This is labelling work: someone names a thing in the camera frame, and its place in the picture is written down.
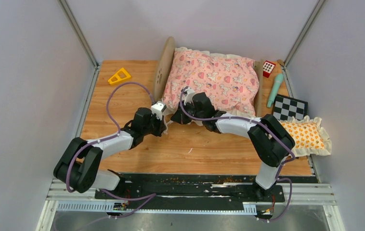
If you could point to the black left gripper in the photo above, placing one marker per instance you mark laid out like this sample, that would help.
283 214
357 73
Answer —
162 126

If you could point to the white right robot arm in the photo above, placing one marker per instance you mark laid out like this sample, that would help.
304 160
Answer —
272 143

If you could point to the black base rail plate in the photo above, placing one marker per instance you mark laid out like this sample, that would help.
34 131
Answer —
196 192

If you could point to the orange duck print pillow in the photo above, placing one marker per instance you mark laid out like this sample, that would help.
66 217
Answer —
310 138

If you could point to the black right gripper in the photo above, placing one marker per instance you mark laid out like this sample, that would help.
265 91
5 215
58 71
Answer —
180 116

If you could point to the wooden striped pet bed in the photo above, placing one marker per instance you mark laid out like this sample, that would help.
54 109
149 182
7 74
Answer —
163 67

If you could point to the mint green massager wand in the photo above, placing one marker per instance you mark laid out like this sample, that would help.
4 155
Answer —
275 88

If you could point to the red white grid block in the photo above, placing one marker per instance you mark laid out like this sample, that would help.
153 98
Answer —
267 68

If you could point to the yellow triangle toy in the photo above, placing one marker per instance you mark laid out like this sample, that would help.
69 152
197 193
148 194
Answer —
119 77

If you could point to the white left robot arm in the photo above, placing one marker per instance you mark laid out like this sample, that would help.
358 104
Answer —
79 165

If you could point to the black and silver chessboard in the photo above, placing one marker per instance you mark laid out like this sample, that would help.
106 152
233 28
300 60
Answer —
286 108

